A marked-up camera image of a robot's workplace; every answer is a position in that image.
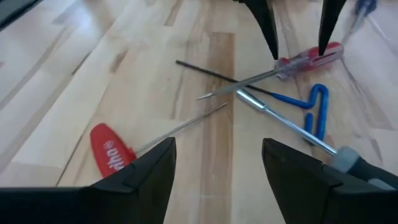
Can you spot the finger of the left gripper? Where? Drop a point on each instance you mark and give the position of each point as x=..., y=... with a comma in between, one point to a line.
x=264, y=21
x=329, y=18

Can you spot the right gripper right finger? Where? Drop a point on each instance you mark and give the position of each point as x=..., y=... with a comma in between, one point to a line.
x=311, y=199

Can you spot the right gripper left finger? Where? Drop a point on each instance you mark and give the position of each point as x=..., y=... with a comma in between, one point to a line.
x=146, y=193

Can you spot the grey and black nut driver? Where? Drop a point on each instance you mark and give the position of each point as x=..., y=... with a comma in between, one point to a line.
x=343, y=158

